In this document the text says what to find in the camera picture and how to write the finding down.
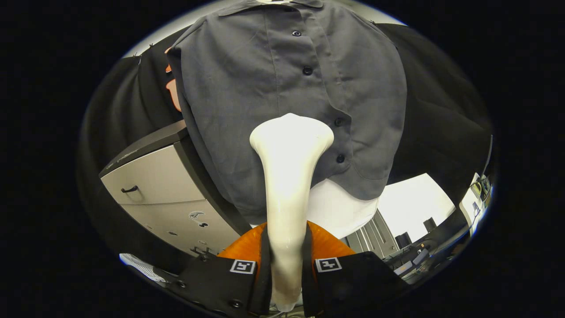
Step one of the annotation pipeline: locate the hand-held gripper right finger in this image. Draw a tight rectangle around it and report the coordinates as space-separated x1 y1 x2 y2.
302 220 409 318

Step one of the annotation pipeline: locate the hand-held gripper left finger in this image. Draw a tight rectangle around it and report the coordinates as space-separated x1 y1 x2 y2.
176 223 273 318

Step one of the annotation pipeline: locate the white garment steamer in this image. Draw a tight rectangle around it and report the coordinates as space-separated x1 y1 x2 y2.
249 113 335 312

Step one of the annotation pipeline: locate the grey button-up shirt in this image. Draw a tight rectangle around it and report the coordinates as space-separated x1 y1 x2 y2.
167 0 407 223

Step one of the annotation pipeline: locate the dark cluttered low table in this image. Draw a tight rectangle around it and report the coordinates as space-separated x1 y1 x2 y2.
384 236 468 284

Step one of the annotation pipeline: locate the white mannequin torso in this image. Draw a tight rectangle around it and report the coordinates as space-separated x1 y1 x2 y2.
249 178 381 239

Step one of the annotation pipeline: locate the white mesh object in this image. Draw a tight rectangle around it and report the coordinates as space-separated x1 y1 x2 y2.
119 253 168 283

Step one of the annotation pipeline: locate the white cabinet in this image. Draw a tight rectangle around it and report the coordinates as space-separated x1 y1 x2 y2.
342 173 455 261

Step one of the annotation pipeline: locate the grey drawer cabinet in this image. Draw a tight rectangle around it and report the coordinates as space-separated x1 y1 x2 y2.
99 120 252 261

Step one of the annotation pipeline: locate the white cluttered desk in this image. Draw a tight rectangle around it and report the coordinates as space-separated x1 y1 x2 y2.
459 173 494 235

